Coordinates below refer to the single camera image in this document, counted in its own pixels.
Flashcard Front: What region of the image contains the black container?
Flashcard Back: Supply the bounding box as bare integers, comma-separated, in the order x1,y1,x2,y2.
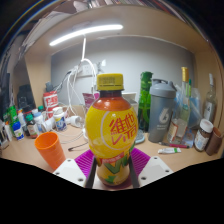
17,83,37,113

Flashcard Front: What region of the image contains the green plastic jar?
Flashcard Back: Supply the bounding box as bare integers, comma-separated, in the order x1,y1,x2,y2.
7,104,18,123

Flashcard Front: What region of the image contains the brown bottle with green cap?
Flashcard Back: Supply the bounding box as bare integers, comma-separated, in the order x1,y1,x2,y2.
25,114,39,139

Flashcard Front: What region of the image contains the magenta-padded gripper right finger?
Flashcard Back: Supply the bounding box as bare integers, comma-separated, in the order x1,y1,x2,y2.
128,147,174,189

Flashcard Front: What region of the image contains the clear glass bottle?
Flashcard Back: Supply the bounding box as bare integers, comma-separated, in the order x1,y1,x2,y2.
201,73,219,124

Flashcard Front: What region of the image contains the red pen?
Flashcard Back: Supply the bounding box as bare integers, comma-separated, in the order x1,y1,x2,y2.
158,141,190,149

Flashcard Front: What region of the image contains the white jar with blue label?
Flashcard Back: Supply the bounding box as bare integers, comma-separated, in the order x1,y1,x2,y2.
52,106,68,132

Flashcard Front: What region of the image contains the magenta pouch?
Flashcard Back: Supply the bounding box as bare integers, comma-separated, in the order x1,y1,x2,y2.
82,92,100,113

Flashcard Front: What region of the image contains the red and white canister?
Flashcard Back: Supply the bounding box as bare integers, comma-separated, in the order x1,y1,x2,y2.
42,90,60,118

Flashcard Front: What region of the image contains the white wall socket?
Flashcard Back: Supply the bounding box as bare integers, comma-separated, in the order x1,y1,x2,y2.
71,63,101,78

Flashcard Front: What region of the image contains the white and blue box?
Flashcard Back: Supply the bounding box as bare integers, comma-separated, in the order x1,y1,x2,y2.
121,91,140,116

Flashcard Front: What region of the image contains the yellow drink bottle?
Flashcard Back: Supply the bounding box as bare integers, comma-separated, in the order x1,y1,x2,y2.
84,73,139,188

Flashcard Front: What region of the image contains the white jar with blue cap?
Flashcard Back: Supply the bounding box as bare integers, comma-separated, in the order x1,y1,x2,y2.
12,120,25,141

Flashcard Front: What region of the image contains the brown mug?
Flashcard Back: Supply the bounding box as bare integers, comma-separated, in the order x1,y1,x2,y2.
204,126,224,157

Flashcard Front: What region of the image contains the grey shaker bottle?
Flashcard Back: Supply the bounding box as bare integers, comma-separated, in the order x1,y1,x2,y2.
147,78,177,144

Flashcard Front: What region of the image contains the white cable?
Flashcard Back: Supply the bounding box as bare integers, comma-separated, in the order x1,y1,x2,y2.
61,58,98,129

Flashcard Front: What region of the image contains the brown jar with white lid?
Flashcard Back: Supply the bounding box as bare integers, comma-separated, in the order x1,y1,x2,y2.
193,118,214,153

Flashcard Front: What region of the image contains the green glass bottle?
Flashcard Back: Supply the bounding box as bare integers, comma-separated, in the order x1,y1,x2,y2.
137,71,154,133

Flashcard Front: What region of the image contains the white tube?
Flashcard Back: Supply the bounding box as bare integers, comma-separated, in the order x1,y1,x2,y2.
157,147,183,155

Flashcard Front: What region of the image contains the white light bar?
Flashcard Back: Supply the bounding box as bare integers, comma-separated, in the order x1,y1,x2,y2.
49,23,124,47

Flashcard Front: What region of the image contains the orange plastic cup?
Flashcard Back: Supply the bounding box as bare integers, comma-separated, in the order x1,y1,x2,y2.
34,131,67,171

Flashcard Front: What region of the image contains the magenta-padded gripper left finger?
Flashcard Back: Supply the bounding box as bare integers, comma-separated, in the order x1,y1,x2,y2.
52,148,98,189

